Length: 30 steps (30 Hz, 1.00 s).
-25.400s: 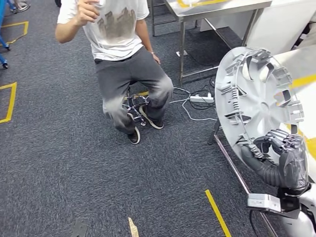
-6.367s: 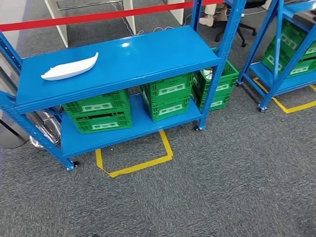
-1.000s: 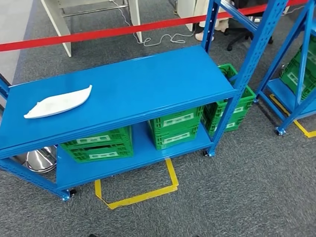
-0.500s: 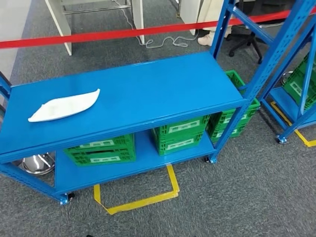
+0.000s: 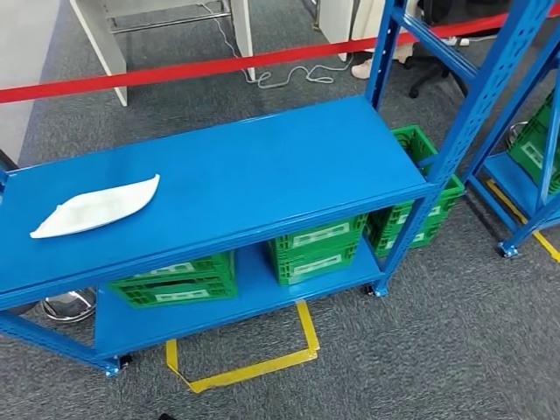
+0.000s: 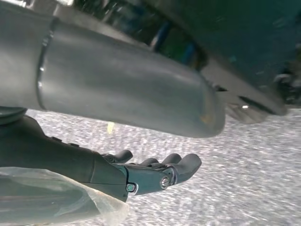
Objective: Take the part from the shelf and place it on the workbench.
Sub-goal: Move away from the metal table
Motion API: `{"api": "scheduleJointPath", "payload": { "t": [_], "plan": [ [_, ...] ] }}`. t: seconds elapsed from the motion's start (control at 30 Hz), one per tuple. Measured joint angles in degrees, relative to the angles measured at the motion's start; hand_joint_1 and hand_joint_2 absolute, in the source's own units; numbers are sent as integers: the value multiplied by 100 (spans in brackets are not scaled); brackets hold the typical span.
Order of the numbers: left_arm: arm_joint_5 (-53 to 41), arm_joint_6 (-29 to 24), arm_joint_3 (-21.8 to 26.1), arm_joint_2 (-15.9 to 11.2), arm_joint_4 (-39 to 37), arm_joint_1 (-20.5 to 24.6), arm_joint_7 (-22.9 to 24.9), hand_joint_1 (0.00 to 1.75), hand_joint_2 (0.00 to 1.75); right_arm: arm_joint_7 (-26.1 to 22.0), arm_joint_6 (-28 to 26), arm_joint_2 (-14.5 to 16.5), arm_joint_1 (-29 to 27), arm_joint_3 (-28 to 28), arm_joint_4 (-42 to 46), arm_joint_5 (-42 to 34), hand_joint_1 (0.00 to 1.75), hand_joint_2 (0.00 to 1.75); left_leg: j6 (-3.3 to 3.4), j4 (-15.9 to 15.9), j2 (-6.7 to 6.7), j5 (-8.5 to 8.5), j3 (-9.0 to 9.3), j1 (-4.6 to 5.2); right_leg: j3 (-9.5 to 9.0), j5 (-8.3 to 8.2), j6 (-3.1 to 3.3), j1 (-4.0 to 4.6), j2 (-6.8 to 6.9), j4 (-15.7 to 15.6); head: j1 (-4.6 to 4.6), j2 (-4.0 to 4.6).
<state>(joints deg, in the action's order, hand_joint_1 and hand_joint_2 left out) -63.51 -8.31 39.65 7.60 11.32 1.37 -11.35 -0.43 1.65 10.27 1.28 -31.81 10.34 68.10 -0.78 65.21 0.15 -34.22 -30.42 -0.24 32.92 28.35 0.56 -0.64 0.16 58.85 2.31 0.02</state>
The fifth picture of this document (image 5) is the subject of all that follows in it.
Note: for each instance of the black office chair base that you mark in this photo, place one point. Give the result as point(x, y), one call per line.
point(431, 75)

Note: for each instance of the white desk with steel bars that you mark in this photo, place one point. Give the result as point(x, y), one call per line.
point(332, 23)
point(100, 52)

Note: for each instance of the person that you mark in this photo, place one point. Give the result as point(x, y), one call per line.
point(363, 69)

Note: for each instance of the green plastic crate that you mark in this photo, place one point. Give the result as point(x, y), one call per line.
point(280, 266)
point(411, 142)
point(524, 145)
point(131, 295)
point(546, 113)

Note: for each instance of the red barrier belt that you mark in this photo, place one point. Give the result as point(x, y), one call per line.
point(175, 72)

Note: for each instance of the blue metal shelf rack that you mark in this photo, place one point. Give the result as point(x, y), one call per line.
point(512, 179)
point(219, 174)

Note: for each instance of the steel stanchion post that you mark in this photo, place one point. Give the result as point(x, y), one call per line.
point(70, 304)

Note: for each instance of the yellow floor tape outline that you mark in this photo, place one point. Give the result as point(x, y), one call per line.
point(546, 246)

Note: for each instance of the white curved plastic part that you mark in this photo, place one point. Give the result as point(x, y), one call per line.
point(96, 208)

